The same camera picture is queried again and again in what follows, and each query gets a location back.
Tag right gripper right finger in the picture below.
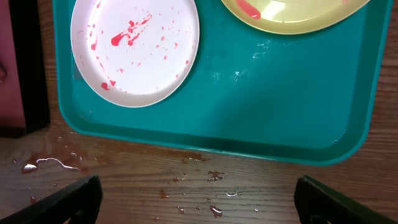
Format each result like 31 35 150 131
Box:
294 175 397 224

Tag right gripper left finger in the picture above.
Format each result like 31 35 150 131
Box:
1 175 103 224

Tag white plate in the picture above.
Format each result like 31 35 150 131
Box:
70 0 200 108

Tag teal plastic tray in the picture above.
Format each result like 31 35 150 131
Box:
53 1 393 166

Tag black tray with red liquid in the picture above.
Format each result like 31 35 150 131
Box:
1 0 50 138

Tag yellow-green plate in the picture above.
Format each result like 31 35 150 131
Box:
221 0 369 35

